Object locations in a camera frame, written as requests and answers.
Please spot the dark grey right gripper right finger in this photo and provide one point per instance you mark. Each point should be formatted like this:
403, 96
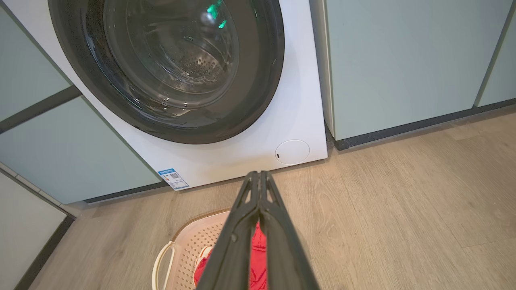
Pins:
284, 257

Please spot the round dark glass washer door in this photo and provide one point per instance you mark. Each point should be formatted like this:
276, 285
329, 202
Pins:
258, 80

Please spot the pale green cabinet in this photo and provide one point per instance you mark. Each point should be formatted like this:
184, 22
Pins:
403, 60
72, 153

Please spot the pale pink perforated laundry basket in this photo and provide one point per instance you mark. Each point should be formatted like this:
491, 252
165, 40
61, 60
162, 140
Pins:
189, 241

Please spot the blue energy label sticker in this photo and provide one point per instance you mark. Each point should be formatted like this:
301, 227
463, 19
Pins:
173, 179

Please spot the round white filter cover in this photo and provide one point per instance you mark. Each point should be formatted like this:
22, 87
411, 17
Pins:
292, 152

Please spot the white front-load washing machine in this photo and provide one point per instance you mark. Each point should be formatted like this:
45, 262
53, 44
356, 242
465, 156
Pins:
242, 153

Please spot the red garment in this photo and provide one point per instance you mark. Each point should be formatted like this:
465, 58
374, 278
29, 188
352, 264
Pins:
258, 262

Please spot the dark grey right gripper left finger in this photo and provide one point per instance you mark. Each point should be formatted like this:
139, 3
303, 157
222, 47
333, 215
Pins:
231, 257

